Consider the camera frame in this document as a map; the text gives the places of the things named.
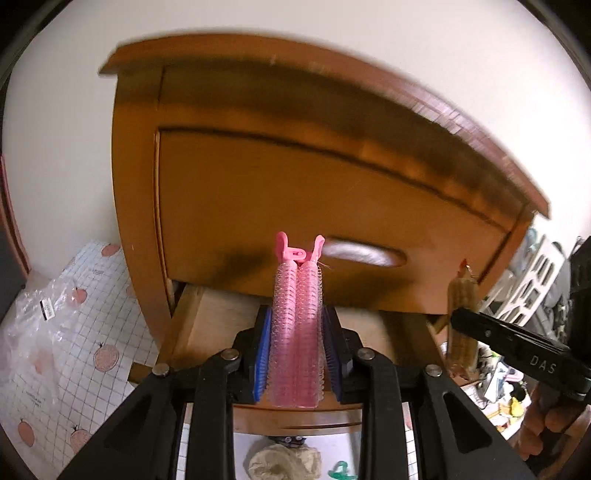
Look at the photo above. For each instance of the wooden drawer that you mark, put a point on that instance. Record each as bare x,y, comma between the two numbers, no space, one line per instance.
212,314

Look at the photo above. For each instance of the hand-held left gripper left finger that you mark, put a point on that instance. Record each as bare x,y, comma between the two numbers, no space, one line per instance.
262,360

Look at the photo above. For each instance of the white slotted plastic basket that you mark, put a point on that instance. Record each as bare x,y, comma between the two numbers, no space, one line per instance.
531,272

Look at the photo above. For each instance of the fruit print grid mat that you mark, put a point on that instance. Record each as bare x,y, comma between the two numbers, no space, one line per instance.
106,323

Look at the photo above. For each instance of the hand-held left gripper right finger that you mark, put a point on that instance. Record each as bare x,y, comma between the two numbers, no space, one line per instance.
330,353

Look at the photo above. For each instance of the beige hair roller clip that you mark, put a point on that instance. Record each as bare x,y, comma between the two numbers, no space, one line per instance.
461,295

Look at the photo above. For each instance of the pink hair roller clip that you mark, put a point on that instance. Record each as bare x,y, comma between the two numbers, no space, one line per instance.
295,332

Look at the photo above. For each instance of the green hair clip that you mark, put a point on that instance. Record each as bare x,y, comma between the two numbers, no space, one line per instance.
342,471

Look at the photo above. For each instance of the person's right hand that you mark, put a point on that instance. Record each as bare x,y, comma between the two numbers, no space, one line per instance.
547,417

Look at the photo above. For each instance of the black toy car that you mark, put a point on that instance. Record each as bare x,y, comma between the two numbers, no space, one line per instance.
291,441

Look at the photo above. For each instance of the white tray with teal rim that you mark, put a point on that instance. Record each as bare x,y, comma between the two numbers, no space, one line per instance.
351,447

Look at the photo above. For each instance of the cream lace scrunchie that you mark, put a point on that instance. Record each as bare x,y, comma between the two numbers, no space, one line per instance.
284,464

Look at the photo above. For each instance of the wooden nightstand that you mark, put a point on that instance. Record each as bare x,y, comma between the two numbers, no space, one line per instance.
258,184

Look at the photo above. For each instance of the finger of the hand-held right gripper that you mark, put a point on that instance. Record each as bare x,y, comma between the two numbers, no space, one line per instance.
512,344

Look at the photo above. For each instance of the clear plastic bag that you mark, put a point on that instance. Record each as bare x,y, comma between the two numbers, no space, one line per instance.
32,314

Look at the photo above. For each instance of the dark red wooden frame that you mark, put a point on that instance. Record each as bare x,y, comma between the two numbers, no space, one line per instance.
10,221

